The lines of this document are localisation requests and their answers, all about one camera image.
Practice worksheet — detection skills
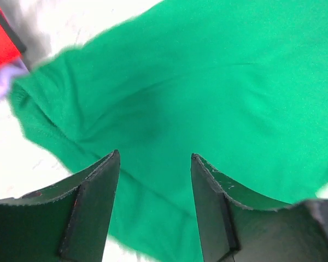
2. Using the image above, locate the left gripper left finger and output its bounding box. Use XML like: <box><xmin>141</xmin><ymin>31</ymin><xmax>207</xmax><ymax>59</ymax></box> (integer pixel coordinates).
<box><xmin>0</xmin><ymin>151</ymin><xmax>120</xmax><ymax>261</ymax></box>

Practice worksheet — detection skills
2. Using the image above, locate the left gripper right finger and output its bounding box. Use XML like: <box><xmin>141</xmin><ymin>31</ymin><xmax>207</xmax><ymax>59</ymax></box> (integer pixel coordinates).
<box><xmin>191</xmin><ymin>154</ymin><xmax>328</xmax><ymax>261</ymax></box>

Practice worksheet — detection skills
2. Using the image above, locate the green t-shirt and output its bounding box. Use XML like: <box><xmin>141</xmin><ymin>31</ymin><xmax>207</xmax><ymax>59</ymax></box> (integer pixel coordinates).
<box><xmin>9</xmin><ymin>1</ymin><xmax>328</xmax><ymax>261</ymax></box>

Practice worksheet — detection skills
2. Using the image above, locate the folded red printed t-shirt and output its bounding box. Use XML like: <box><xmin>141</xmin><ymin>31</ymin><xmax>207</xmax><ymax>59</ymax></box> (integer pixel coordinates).
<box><xmin>0</xmin><ymin>10</ymin><xmax>26</xmax><ymax>67</ymax></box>

